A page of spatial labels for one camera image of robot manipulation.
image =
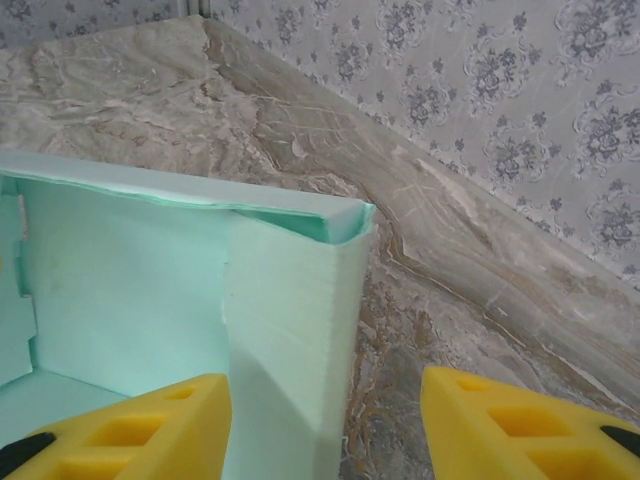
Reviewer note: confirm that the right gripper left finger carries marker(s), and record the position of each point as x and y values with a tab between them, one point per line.
125	440

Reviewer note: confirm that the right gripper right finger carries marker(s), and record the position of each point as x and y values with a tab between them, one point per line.
500	435

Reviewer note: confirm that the light blue paper box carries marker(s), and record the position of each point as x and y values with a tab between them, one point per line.
125	275

